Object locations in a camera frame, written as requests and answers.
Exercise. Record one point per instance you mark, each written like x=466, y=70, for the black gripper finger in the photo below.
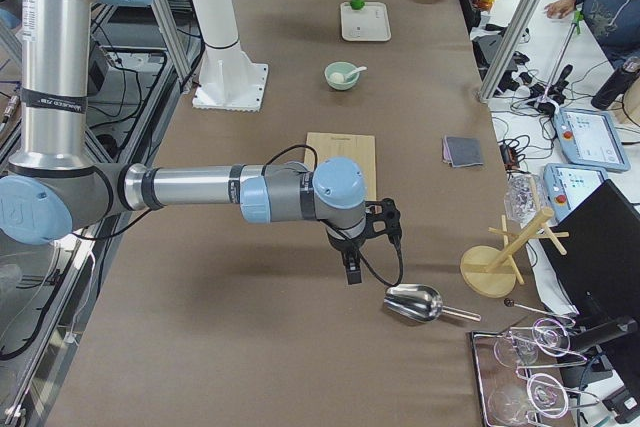
x=352, y=267

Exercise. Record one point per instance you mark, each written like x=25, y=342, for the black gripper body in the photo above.
x=344, y=248

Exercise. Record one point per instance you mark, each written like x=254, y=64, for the white steamed bun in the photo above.
x=337, y=77

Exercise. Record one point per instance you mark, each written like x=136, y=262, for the white ceramic spoon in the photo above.
x=354, y=72

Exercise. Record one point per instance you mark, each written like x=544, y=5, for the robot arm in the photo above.
x=53, y=188

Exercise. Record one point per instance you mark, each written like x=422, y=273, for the mint green bowl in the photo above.
x=342, y=67

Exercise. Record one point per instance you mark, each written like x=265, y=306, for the bamboo cutting board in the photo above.
x=360, y=148

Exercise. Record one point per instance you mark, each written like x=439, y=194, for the metal scoop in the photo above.
x=422, y=303

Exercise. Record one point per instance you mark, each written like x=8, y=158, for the grey folded cloth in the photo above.
x=461, y=152

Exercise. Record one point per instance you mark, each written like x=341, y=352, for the wooden mug tree stand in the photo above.
x=493, y=273

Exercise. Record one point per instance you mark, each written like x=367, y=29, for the teach pendant tablet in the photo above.
x=589, y=138
x=567, y=186

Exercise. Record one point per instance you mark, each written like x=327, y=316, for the cream rabbit tray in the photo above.
x=368, y=24

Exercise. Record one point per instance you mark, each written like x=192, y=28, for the wine glass rack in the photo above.
x=518, y=375

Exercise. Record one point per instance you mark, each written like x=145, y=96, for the black monitor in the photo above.
x=599, y=274

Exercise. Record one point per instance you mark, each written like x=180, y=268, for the green lime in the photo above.
x=357, y=5

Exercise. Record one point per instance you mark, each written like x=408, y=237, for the seated person in blue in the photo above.
x=613, y=23

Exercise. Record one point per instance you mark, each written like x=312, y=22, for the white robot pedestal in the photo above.
x=228, y=79

